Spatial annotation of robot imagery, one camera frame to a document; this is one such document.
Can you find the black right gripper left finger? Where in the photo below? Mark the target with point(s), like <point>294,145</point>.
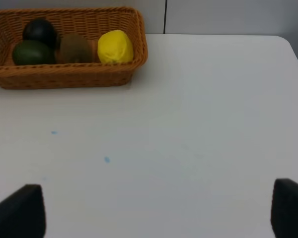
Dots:
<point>22,214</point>

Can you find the dark mangosteen fruit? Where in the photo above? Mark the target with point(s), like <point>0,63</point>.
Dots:
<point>41,30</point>

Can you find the orange wicker basket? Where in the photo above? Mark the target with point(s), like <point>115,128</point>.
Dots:
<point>91,23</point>

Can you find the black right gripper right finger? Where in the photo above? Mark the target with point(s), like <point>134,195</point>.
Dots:
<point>284,209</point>

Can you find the yellow lemon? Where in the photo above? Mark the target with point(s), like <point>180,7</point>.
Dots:
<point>115,47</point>

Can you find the brown kiwi fruit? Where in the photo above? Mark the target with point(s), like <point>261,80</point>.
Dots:
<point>74,48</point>

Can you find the green lime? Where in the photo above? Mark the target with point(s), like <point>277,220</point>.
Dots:
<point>29,52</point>

